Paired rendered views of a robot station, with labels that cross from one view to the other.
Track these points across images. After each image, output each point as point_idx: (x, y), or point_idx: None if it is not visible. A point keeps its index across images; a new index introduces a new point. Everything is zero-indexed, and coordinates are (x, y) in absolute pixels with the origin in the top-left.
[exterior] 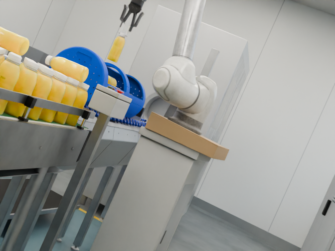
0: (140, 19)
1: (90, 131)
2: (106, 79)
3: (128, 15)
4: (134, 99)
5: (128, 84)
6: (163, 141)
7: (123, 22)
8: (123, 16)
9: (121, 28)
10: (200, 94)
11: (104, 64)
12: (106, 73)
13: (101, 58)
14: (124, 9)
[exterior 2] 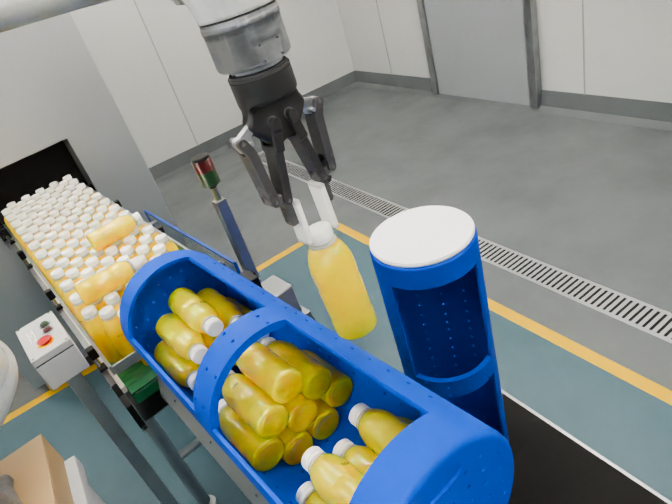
0: (254, 171)
1: (115, 390)
2: (125, 330)
3: (295, 148)
4: (258, 486)
5: (205, 401)
6: None
7: (308, 181)
8: (321, 149)
9: (316, 204)
10: None
11: (126, 299)
12: (123, 317)
13: (137, 285)
14: (307, 121)
